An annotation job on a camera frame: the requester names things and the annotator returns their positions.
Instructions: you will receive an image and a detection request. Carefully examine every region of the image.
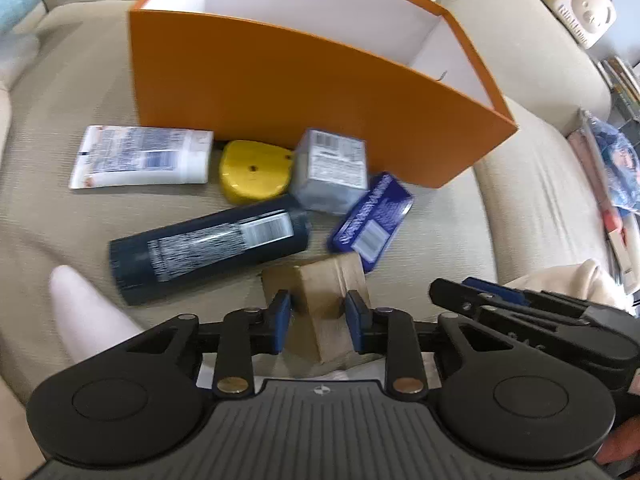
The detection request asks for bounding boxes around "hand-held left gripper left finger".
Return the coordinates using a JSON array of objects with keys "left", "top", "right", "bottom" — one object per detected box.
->
[{"left": 125, "top": 289, "right": 293, "bottom": 395}]

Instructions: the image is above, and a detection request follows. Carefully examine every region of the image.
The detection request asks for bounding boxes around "person's white sock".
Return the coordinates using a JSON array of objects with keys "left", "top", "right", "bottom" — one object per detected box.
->
[{"left": 47, "top": 265, "right": 147, "bottom": 367}]

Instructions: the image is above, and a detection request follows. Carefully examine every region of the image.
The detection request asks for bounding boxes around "tan cardboard block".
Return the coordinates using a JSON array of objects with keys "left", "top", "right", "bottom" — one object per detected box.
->
[{"left": 261, "top": 251, "right": 372, "bottom": 365}]

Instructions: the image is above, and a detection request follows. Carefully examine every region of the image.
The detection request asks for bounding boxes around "person's cream trouser leg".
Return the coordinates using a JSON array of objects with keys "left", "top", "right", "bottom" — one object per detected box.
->
[
  {"left": 0, "top": 370, "right": 51, "bottom": 480},
  {"left": 500, "top": 257, "right": 628, "bottom": 311}
]

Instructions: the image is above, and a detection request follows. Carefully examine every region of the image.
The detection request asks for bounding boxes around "grey clear plastic box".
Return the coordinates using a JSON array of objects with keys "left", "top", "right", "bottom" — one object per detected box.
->
[{"left": 290, "top": 128, "right": 371, "bottom": 216}]

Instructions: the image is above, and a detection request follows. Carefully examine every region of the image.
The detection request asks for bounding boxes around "person's cream right trouser leg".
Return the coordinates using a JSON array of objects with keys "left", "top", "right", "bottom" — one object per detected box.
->
[{"left": 500, "top": 257, "right": 628, "bottom": 311}]

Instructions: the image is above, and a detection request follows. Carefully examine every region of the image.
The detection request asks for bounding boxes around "person's cream left trouser leg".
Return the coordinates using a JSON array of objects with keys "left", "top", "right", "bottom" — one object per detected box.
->
[{"left": 0, "top": 370, "right": 51, "bottom": 480}]

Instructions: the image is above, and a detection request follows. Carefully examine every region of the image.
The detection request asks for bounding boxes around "yellow tape measure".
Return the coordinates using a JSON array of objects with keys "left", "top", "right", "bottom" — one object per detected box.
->
[{"left": 219, "top": 139, "right": 293, "bottom": 206}]

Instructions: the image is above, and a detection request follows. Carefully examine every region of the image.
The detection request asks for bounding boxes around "blue printed pillow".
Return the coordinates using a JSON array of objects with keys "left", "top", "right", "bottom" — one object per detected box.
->
[{"left": 582, "top": 112, "right": 640, "bottom": 211}]

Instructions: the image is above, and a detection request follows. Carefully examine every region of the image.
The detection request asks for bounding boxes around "cream bear suitcase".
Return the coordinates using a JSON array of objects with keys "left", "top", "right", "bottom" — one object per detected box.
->
[{"left": 522, "top": 0, "right": 617, "bottom": 51}]

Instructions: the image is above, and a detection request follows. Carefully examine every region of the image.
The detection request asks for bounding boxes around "orange cardboard box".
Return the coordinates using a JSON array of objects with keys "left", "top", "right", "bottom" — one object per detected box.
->
[{"left": 127, "top": 0, "right": 518, "bottom": 190}]

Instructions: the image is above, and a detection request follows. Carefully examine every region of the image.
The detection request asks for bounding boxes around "stack of books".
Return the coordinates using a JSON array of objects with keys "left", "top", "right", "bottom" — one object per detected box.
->
[{"left": 595, "top": 55, "right": 640, "bottom": 126}]

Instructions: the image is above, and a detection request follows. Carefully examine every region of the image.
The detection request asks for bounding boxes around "person's right hand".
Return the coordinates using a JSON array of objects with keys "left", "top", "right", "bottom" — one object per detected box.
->
[{"left": 597, "top": 364, "right": 640, "bottom": 466}]

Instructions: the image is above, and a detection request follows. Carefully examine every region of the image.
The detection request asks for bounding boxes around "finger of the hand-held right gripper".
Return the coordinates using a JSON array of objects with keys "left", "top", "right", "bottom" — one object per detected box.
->
[
  {"left": 461, "top": 276, "right": 533, "bottom": 307},
  {"left": 429, "top": 277, "right": 501, "bottom": 323}
]

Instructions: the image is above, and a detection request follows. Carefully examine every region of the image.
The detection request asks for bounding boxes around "beige sofa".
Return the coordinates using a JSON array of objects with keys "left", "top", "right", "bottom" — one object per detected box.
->
[{"left": 0, "top": 0, "right": 640, "bottom": 480}]

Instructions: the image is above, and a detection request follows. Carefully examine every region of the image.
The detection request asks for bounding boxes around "red and white book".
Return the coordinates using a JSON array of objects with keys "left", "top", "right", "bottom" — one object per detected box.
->
[{"left": 602, "top": 207, "right": 640, "bottom": 296}]

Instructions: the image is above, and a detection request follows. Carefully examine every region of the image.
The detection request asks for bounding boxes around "blue rectangular box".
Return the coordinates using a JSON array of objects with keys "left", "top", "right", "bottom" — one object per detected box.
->
[{"left": 327, "top": 171, "right": 416, "bottom": 273}]

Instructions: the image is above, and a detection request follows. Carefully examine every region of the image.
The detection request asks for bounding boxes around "pink cushion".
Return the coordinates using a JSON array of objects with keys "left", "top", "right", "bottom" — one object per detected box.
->
[{"left": 569, "top": 129, "right": 613, "bottom": 221}]

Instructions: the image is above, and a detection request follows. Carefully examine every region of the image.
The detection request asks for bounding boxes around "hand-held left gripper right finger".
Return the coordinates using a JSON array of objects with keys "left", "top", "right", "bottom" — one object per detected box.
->
[{"left": 345, "top": 290, "right": 507, "bottom": 395}]

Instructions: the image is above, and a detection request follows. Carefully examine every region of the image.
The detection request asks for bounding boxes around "black cylindrical bottle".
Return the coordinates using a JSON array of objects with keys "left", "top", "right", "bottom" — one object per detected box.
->
[{"left": 109, "top": 195, "right": 312, "bottom": 307}]

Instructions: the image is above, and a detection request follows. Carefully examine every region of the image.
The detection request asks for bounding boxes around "white lotion tube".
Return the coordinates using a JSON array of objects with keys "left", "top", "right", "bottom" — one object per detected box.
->
[{"left": 69, "top": 125, "right": 215, "bottom": 191}]

